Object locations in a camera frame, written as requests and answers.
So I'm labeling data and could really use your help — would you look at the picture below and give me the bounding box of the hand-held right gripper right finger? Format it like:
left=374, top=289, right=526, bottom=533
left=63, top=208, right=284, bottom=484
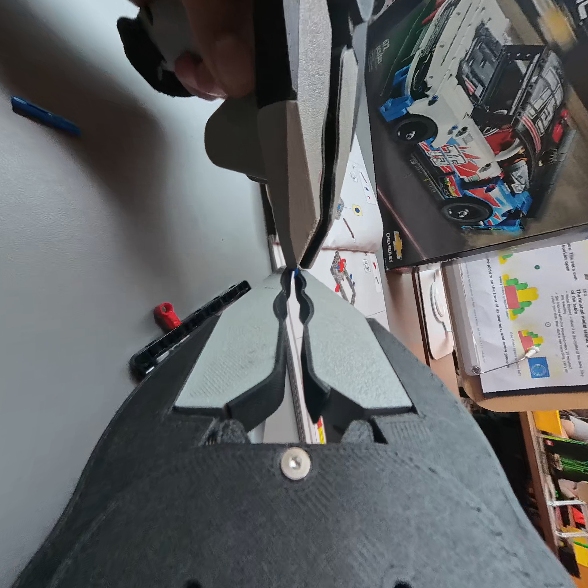
left=296, top=269, right=413, bottom=443

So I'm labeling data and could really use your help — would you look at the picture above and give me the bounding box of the white instruction booklet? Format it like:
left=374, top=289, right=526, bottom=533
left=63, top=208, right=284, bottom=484
left=269, top=135, right=391, bottom=445

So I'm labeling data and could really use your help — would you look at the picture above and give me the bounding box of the person's left hand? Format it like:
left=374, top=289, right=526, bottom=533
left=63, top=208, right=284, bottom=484
left=175, top=0, right=256, bottom=99

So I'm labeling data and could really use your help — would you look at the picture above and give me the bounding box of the yellow plastic bin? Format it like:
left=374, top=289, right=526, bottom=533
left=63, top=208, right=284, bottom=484
left=533, top=410, right=565, bottom=437

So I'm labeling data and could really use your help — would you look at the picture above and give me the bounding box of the black lego frame assembly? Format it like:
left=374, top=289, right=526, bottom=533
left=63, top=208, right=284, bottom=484
left=130, top=281, right=252, bottom=377

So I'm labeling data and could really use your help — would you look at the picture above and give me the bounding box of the silver stand base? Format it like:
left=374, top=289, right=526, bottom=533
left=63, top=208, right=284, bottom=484
left=416, top=266, right=455, bottom=361

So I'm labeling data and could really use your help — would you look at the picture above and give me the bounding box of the black lego set box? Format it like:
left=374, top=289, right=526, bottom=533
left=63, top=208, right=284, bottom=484
left=365, top=0, right=588, bottom=272

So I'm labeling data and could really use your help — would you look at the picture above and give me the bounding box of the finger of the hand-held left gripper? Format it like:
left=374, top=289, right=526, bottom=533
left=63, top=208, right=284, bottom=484
left=204, top=0, right=333, bottom=268
left=299, top=46, right=364, bottom=270

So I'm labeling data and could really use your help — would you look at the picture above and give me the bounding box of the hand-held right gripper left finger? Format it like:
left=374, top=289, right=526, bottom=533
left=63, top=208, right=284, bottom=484
left=174, top=269, right=291, bottom=432

